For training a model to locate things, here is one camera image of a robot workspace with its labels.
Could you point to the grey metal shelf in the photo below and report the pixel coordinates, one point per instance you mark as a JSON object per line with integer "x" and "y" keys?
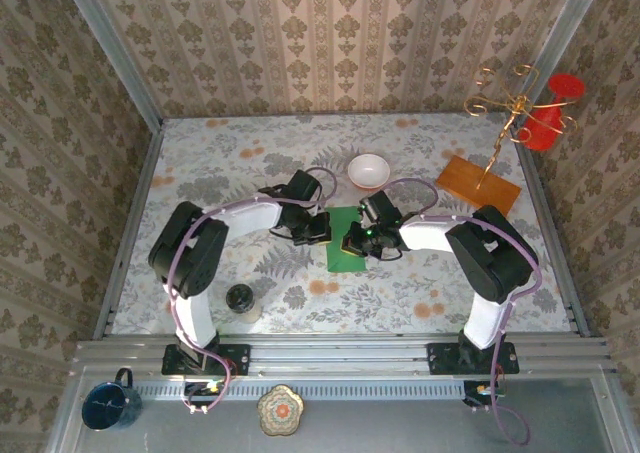
{"x": 400, "y": 423}

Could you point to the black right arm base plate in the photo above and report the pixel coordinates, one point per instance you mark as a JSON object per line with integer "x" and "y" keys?
{"x": 442, "y": 358}

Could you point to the aluminium side rail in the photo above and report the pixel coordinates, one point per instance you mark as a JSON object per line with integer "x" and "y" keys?
{"x": 540, "y": 183}
{"x": 129, "y": 233}

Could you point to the patterned flower-shaped dish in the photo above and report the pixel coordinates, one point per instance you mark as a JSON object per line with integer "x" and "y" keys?
{"x": 280, "y": 410}

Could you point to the red plastic goblet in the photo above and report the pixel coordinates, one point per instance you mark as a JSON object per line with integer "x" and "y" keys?
{"x": 542, "y": 125}

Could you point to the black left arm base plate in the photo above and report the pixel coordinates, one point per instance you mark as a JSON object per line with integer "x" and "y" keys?
{"x": 235, "y": 358}

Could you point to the floral table cover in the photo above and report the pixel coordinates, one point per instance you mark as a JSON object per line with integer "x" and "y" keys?
{"x": 400, "y": 298}

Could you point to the white bowl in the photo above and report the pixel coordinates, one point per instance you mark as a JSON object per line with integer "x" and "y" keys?
{"x": 369, "y": 170}

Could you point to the small controller circuit board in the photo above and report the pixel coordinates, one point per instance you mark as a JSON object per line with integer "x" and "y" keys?
{"x": 482, "y": 389}
{"x": 207, "y": 387}

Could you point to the aluminium frame post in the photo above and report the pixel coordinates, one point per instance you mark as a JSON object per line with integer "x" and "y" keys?
{"x": 121, "y": 58}
{"x": 561, "y": 48}

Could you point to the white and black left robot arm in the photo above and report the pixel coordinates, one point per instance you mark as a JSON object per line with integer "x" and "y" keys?
{"x": 197, "y": 318}

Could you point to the aluminium front frame rail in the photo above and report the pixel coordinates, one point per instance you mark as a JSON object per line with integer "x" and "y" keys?
{"x": 340, "y": 355}

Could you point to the green paper sheet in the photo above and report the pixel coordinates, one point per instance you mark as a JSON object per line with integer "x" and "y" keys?
{"x": 336, "y": 255}

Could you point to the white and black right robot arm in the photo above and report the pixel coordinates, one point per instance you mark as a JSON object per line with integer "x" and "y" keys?
{"x": 482, "y": 323}

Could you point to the black-lidded cream jar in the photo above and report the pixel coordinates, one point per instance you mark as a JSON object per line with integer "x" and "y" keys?
{"x": 240, "y": 297}

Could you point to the dark blue mug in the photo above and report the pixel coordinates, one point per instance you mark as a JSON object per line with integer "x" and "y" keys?
{"x": 105, "y": 405}

